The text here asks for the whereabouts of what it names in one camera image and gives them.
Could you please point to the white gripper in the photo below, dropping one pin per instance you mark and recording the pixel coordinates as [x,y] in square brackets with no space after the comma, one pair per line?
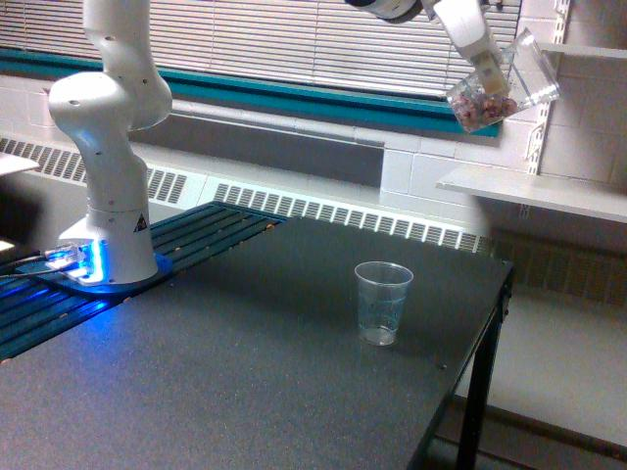
[466,25]

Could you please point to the clear cup with candy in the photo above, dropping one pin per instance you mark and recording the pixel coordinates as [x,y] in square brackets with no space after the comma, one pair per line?
[522,79]

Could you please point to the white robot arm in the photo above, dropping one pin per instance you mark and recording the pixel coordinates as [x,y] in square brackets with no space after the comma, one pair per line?
[98,109]

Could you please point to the white window blinds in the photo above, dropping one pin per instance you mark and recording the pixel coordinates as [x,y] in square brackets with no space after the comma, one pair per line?
[319,43]

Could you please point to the clear plastic cup on table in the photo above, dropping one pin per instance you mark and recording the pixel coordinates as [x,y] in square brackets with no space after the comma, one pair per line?
[382,292]

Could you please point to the black table leg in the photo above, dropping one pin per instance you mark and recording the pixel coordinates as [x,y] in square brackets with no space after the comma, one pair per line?
[480,381]

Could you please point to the white baseboard radiator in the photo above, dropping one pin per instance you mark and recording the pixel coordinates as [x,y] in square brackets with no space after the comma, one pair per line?
[183,190]

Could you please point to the white object at left edge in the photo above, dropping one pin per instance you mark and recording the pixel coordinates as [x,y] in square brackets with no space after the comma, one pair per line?
[10,164]

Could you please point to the white upper wall shelf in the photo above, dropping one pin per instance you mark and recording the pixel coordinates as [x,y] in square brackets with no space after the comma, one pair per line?
[584,51]

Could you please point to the white wall shelf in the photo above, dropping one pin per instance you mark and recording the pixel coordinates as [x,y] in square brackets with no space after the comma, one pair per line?
[584,51]
[558,194]

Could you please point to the white shelf bracket rail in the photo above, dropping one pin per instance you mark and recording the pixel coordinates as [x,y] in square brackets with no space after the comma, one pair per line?
[537,136]

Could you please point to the white lower wall shelf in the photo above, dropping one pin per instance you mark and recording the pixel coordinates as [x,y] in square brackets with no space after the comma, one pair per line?
[558,194]

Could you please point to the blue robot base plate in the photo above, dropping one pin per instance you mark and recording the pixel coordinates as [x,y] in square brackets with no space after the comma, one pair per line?
[165,270]

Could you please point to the teal slatted rail platform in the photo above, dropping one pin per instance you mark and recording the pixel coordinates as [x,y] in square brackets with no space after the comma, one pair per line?
[33,310]

